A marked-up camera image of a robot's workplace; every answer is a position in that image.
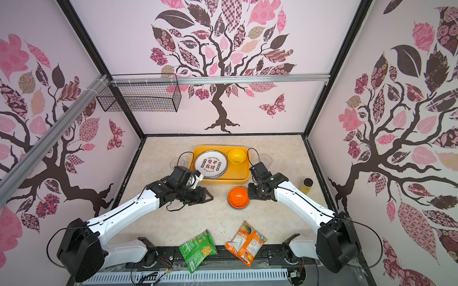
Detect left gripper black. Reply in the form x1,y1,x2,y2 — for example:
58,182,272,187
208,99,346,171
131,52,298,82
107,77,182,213
176,185,213,206

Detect orange bowl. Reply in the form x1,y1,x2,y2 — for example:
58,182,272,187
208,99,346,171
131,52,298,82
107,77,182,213
227,187,250,209

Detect yellow bowls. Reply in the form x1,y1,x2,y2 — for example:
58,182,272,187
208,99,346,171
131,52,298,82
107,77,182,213
227,148,248,164

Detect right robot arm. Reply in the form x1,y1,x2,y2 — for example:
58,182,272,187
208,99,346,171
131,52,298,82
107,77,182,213
248,162,384,273

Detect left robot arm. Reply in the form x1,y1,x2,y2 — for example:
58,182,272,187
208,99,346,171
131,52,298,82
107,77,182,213
57,181,213,282

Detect yellow plastic bin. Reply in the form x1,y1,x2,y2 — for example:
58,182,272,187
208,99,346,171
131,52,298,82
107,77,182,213
188,145,250,185

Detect clear cup back right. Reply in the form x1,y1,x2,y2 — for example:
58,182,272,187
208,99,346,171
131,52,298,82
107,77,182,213
258,154,273,167

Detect clear cup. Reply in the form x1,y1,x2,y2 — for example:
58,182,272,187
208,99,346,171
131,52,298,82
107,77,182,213
258,154,273,167
169,157,186,169

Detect clear cup left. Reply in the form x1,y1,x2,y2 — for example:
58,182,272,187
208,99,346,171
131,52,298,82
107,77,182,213
169,157,186,169

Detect yellow juice bottle black cap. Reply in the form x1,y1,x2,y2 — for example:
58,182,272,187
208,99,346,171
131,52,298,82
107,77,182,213
299,178,314,195

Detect orange snack bag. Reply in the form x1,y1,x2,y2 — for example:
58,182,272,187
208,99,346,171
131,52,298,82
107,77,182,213
225,221,268,268

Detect green snack bag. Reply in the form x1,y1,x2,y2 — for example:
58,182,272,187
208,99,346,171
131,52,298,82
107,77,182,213
179,230,218,274

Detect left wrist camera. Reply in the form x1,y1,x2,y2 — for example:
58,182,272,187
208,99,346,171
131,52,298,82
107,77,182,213
168,166,203,189

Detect white slotted cable duct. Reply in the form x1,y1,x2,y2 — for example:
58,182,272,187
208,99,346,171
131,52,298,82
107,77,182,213
80,269,289,286

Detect black wire basket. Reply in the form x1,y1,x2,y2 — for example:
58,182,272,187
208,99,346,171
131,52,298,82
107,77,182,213
97,73,181,113

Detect aluminium rail back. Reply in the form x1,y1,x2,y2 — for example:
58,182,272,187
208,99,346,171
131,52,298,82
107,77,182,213
110,73,330,85

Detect aluminium rail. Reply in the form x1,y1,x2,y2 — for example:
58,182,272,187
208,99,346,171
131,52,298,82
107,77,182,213
1,75,109,206
110,73,330,85

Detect aluminium rail left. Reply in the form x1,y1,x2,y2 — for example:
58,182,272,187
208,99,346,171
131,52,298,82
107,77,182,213
1,75,109,206

